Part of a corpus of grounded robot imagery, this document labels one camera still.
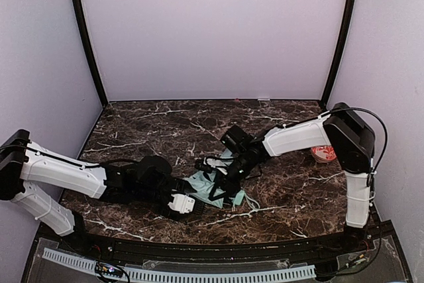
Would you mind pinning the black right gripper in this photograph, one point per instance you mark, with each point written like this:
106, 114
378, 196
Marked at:
222, 183

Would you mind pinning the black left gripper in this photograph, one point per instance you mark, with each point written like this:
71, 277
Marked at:
180, 185

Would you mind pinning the black and mint umbrella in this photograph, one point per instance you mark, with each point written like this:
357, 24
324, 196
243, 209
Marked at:
206, 178

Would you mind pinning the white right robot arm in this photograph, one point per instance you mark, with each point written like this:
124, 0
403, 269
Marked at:
339, 134

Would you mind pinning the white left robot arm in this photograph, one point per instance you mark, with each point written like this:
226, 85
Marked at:
25, 164

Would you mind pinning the orange patterned ceramic bowl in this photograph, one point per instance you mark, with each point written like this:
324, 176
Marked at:
323, 154

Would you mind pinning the grey slotted cable duct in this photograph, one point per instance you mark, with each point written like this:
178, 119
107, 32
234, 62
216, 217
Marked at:
161, 271

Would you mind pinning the black front table rail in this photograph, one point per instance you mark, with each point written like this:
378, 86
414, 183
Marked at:
122, 251

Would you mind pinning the black right corner post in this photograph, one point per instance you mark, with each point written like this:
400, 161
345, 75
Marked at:
338, 53

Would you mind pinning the black corner post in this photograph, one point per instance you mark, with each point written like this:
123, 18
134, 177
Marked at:
338, 53
88, 51

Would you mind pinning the black left corner post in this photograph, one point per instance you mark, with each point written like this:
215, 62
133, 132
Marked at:
88, 51

